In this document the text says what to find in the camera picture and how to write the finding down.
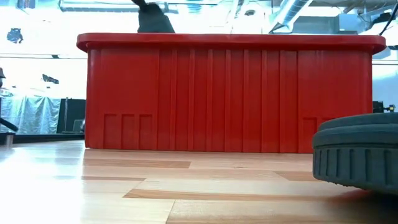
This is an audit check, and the black slide sandal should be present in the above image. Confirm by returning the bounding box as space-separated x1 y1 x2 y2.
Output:
312 112 398 195
136 2 176 34

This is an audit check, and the pale blue tarp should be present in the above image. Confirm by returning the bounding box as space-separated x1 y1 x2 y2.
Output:
0 93 62 135

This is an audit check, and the black aluminium table frame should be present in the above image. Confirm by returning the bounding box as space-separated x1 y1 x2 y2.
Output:
0 132 85 146

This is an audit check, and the black equipment stand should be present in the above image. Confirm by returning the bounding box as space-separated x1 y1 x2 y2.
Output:
372 101 396 114

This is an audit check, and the dark wall-mounted object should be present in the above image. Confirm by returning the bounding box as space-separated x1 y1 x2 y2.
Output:
6 27 24 44
42 73 60 85

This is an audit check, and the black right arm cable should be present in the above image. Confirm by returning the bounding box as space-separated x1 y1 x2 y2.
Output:
378 1 398 37

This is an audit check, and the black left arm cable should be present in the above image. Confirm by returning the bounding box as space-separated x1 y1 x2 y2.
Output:
0 116 19 133

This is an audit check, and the silver ventilation duct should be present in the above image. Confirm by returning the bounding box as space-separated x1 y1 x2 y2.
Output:
269 0 313 34

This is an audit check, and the red plastic bin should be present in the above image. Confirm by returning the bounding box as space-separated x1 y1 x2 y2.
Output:
76 32 387 155

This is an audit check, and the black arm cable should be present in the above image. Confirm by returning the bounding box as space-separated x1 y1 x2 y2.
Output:
0 116 19 133
378 1 398 37

